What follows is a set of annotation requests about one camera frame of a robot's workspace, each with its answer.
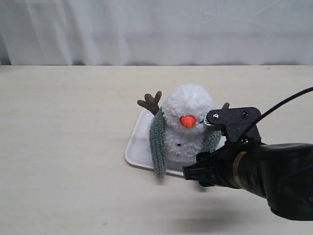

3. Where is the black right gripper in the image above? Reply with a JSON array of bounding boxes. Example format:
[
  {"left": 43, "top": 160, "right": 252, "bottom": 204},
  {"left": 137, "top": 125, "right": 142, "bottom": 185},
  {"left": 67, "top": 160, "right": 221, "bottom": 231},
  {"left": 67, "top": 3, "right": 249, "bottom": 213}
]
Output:
[{"left": 182, "top": 142, "right": 241, "bottom": 188}]

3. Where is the green fuzzy scarf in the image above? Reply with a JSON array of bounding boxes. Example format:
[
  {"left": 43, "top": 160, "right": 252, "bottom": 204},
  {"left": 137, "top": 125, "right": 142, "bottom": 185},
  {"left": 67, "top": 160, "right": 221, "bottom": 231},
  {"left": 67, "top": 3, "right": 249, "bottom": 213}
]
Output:
[{"left": 149, "top": 109, "right": 222, "bottom": 183}]

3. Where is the white plush snowman toy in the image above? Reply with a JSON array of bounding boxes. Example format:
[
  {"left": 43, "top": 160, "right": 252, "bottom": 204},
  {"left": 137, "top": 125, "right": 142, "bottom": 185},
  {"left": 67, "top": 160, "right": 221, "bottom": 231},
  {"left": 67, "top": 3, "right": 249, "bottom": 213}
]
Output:
[{"left": 137, "top": 83, "right": 230, "bottom": 162}]

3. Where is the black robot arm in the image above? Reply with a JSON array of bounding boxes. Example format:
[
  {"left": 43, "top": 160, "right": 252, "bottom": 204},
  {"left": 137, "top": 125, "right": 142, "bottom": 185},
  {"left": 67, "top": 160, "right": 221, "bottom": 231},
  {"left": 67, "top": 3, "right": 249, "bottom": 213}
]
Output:
[{"left": 182, "top": 143, "right": 313, "bottom": 221}]

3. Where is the white plastic tray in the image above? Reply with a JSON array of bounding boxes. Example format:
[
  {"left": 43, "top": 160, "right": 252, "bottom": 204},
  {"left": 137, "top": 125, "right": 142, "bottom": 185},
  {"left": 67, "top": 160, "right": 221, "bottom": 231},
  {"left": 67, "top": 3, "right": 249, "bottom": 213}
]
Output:
[{"left": 125, "top": 111, "right": 225, "bottom": 177}]

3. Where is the black camera cable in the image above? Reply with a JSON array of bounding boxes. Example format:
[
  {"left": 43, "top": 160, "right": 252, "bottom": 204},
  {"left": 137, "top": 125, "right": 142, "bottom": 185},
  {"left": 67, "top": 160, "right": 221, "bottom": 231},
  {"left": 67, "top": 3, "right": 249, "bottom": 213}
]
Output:
[{"left": 195, "top": 86, "right": 313, "bottom": 167}]

